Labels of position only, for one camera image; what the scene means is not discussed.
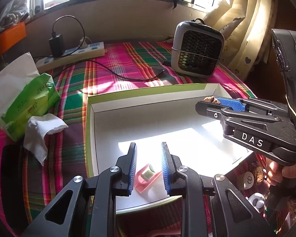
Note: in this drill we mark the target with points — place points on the black hairbrush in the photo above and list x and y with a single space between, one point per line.
12 187

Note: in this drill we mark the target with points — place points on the plastic bags on shelf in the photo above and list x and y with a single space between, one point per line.
15 12

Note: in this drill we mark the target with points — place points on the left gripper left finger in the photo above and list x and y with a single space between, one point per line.
127 165

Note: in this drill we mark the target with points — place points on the crumpled white tissue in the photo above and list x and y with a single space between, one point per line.
36 130

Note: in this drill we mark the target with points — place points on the brown walnut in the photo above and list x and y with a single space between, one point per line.
258 172
211 99

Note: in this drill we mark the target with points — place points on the black charger with cable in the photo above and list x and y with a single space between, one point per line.
57 47

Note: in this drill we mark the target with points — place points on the green white cardboard box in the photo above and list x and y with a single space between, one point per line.
151 116

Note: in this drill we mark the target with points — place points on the grey mini fan heater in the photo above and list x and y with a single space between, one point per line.
196 48

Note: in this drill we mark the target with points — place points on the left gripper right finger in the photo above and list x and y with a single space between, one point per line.
173 184

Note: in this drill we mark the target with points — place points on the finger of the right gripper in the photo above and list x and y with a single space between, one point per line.
217 112
243 104

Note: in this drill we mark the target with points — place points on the green tissue pack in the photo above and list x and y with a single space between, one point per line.
24 93

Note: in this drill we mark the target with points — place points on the orange box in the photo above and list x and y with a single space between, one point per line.
12 36

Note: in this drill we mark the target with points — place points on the cream heart curtain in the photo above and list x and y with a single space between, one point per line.
246 26

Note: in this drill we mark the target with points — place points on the white round jar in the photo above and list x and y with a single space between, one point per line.
245 181

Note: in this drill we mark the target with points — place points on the white power strip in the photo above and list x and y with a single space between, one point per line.
91 51

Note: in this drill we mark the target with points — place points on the white egg-shaped case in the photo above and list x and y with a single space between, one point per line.
257 200

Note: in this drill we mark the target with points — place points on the person right hand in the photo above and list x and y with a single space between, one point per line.
276 173

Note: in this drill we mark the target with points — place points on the plaid bedspread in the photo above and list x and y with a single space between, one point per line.
67 154

